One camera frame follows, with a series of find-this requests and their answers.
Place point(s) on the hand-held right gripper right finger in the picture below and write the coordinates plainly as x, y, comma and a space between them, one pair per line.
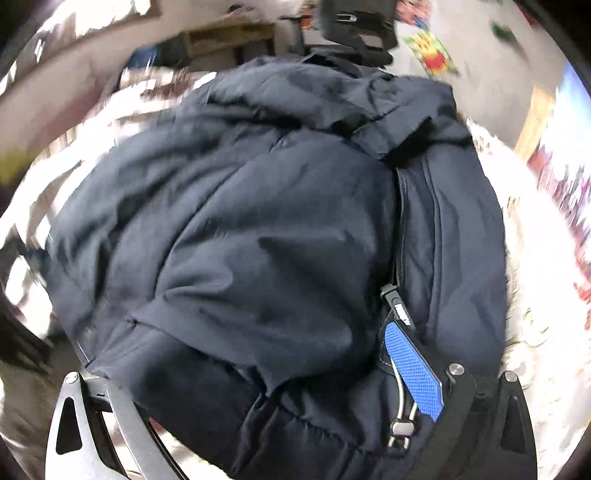
411, 364

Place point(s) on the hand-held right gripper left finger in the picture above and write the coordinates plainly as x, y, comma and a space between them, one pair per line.
124, 424

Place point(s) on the navy padded jacket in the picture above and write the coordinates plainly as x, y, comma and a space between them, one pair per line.
254, 230

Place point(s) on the floral satin blanket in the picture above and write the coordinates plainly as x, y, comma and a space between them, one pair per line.
545, 300

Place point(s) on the yellow bear poster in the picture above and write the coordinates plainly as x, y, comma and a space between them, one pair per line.
431, 53

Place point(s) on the black office chair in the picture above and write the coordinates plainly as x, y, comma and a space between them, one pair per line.
355, 23

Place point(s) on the cartoon figure poster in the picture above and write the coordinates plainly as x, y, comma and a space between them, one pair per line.
413, 11

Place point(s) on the blue backpack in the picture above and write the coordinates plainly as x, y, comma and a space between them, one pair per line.
150, 55

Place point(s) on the wooden desk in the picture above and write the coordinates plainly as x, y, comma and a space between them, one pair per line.
226, 41

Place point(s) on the window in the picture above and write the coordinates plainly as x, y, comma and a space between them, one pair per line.
92, 18

